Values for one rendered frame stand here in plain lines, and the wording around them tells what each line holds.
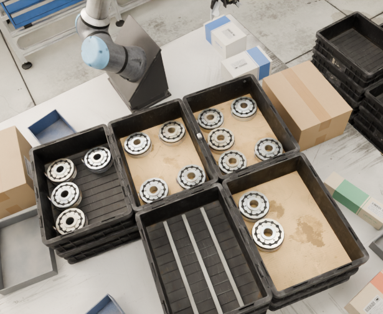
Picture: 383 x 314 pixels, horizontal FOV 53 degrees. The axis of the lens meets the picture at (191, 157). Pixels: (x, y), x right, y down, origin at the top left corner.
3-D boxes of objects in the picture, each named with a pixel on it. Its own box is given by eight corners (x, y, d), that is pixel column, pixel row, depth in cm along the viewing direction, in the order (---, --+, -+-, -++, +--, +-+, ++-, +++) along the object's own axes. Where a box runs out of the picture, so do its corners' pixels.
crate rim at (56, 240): (31, 152, 143) (28, 148, 141) (108, 126, 146) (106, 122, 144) (45, 248, 122) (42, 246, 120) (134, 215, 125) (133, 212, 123)
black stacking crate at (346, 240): (222, 197, 136) (220, 181, 127) (297, 169, 139) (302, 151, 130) (272, 306, 115) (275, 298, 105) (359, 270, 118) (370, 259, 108)
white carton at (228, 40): (204, 38, 198) (203, 23, 190) (224, 28, 200) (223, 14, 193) (225, 60, 188) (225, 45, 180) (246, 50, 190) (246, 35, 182)
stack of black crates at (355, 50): (302, 88, 245) (314, 32, 207) (339, 68, 251) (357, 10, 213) (346, 130, 225) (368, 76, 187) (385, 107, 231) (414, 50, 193)
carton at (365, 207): (321, 189, 146) (324, 181, 141) (330, 179, 148) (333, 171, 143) (378, 230, 135) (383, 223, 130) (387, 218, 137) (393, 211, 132)
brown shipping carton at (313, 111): (342, 134, 158) (352, 109, 145) (296, 154, 155) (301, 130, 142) (303, 86, 174) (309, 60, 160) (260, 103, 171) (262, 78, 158)
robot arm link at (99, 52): (113, 80, 158) (85, 73, 147) (103, 56, 163) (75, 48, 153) (129, 58, 151) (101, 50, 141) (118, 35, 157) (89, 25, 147)
